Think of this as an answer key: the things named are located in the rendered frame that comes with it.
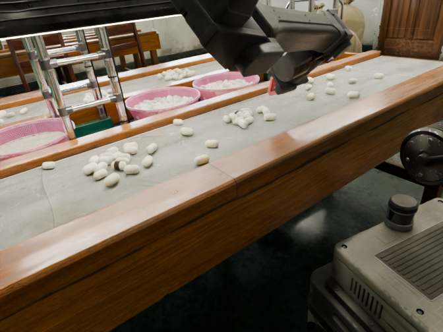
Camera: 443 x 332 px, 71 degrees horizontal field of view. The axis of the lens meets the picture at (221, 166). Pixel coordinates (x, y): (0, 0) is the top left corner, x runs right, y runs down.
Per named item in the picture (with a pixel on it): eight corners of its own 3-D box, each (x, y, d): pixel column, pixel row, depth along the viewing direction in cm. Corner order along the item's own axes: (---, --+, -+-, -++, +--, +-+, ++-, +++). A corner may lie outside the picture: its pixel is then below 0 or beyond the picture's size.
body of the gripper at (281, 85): (265, 71, 79) (282, 54, 72) (293, 63, 84) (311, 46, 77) (277, 93, 78) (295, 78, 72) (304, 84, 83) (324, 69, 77)
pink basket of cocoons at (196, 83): (273, 101, 126) (273, 77, 121) (220, 120, 113) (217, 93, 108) (233, 89, 145) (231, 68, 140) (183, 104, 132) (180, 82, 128)
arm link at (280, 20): (264, 48, 33) (207, -28, 34) (232, 83, 37) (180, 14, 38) (362, 41, 66) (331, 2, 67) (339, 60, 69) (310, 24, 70)
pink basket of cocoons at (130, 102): (217, 114, 118) (214, 89, 114) (171, 142, 99) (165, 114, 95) (164, 107, 132) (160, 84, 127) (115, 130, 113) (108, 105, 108)
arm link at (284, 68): (355, 41, 65) (330, 10, 66) (323, 58, 59) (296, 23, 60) (320, 76, 75) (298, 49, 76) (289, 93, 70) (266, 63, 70)
